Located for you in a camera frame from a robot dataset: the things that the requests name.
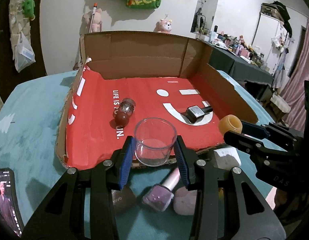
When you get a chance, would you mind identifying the dark cluttered table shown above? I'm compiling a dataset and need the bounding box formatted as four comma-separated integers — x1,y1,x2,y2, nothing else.
195,33,274,86

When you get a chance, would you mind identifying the pink bear plush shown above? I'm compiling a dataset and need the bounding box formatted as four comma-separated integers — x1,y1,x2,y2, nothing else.
154,19,172,34

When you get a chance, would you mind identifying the brown earbud case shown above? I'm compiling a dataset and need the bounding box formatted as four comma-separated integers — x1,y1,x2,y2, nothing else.
112,185,136,215

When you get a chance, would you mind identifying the cardboard box with red liner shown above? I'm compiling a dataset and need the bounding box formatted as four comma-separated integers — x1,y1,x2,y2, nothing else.
55,31,258,170

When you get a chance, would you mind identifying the green plush on door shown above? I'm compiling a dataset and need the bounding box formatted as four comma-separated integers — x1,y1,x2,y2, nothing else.
22,0,35,21

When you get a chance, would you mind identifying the pink plush toy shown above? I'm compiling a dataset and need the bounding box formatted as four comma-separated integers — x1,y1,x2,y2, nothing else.
83,8,103,33

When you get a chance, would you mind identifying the orange capped white stick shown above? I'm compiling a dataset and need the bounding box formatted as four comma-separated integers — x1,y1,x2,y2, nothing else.
88,3,98,33

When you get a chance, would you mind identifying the teal fuzzy table cover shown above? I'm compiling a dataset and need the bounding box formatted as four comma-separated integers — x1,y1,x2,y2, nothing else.
0,72,270,239

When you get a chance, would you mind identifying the pink white earbud case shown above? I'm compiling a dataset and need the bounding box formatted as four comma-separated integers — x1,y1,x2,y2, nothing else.
173,187,197,216

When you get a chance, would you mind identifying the black smartphone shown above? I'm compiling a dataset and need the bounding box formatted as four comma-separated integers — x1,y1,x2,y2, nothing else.
0,168,24,237

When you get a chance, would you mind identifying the amber round jar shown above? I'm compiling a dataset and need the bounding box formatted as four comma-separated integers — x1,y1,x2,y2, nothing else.
218,114,243,135

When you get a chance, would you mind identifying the black square perfume bottle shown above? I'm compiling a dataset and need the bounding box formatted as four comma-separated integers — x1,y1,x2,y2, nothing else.
185,106,213,124

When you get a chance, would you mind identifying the pink curtain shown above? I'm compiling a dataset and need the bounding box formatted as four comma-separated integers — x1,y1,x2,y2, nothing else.
280,20,309,132

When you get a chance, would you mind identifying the dark red ball bottle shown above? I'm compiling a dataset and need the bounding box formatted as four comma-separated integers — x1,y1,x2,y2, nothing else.
113,98,136,128

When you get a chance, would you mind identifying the purple nail polish bottle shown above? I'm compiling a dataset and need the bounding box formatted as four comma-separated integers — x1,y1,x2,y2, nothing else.
142,168,180,212

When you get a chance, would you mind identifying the clear glass cup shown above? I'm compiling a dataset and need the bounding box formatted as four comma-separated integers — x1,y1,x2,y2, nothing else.
134,118,177,167

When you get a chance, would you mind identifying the white plastic bag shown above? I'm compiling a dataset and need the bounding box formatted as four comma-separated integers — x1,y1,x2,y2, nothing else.
15,32,36,73

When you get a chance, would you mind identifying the white power adapter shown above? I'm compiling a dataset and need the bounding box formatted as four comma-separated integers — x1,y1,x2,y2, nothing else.
214,147,242,171

